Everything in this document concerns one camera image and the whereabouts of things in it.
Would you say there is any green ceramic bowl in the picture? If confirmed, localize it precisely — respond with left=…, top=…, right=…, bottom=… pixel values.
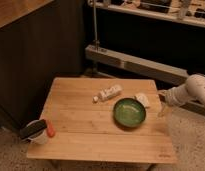
left=113, top=98, right=146, bottom=128

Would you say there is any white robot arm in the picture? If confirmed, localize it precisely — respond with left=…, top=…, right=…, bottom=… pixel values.
left=159, top=74, right=205, bottom=116

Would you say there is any white plastic bottle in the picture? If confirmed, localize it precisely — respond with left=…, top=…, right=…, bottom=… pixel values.
left=93, top=84, right=122, bottom=103

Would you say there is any wooden table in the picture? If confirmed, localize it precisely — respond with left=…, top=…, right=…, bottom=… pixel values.
left=27, top=77, right=177, bottom=163

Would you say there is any metal shelf rack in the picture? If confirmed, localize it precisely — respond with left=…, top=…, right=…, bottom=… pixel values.
left=84, top=0, right=205, bottom=118

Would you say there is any orange carrot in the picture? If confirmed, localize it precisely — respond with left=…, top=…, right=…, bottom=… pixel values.
left=46, top=121, right=55, bottom=138

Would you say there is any white mug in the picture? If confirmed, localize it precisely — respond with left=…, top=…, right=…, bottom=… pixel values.
left=28, top=129, right=48, bottom=145

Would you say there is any dark wooden cabinet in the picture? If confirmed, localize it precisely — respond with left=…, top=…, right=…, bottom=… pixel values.
left=0, top=0, right=84, bottom=132

